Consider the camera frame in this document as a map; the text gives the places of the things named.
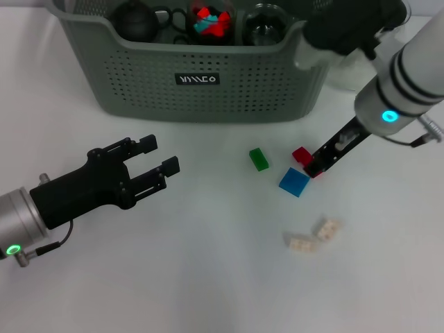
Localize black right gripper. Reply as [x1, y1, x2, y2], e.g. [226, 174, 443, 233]
[304, 116, 374, 178]

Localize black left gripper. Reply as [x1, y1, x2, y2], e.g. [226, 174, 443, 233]
[30, 134, 180, 230]

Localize dark red curved toy brick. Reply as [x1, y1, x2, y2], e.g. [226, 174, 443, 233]
[292, 146, 324, 180]

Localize blue square toy plate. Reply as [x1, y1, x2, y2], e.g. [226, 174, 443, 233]
[278, 166, 311, 198]

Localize cream toy brick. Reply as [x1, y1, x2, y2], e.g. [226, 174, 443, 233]
[314, 215, 345, 242]
[284, 234, 320, 255]

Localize teal square toy plate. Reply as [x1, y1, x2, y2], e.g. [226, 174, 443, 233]
[193, 19, 218, 35]

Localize red sloped toy brick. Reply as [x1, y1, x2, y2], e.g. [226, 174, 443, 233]
[206, 24, 228, 38]

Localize grey-green perforated storage bin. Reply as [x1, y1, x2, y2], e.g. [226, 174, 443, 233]
[51, 0, 364, 124]

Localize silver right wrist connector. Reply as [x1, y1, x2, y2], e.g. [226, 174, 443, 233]
[334, 133, 358, 152]

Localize green rectangular toy brick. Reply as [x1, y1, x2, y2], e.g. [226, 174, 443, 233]
[248, 147, 270, 171]

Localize dark clay teapot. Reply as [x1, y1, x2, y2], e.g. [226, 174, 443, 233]
[110, 0, 162, 42]

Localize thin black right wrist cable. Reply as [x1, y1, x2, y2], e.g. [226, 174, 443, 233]
[381, 134, 429, 148]

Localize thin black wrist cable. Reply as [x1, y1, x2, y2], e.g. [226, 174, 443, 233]
[34, 220, 74, 256]
[381, 134, 429, 148]

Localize thin black left wrist cable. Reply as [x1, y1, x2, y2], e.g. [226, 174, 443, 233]
[34, 220, 74, 256]

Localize silver right cable plug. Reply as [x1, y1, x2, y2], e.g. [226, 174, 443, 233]
[418, 116, 444, 143]

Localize silver cable plug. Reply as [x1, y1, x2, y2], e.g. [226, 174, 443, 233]
[15, 251, 38, 268]
[418, 116, 444, 143]

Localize silver left cable plug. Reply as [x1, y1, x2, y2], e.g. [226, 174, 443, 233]
[15, 251, 38, 268]

